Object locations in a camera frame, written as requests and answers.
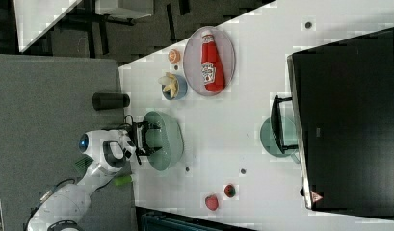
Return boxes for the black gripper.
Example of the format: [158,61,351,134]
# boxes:
[126,121,160,165]

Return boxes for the mint green oval strainer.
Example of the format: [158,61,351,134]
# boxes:
[144,111,184,171]

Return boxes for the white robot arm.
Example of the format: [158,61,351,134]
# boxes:
[24,121,162,231]

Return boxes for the green pear toy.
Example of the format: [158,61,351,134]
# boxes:
[114,175,133,186]

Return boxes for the peeled banana toy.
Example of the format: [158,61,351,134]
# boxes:
[158,72,178,98]

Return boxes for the blue bowl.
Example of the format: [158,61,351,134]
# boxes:
[162,75,188,100]

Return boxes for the orange slice toy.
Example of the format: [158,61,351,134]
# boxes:
[169,49,181,64]

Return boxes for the red strawberry toy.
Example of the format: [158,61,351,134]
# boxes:
[205,194,219,211]

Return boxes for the red ketchup bottle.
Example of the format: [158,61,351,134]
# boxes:
[201,30,225,92]

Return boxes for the grey round plate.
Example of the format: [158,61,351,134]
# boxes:
[183,26,236,96]

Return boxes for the red tomato toy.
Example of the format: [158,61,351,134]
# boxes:
[223,184,236,198]

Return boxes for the mint green cup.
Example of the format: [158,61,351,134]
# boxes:
[260,116,300,164]

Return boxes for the black toaster oven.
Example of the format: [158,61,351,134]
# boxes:
[271,27,394,220]

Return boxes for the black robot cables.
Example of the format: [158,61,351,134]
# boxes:
[102,114,144,133]

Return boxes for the black cylinder post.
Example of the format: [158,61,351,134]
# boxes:
[92,92,130,111]

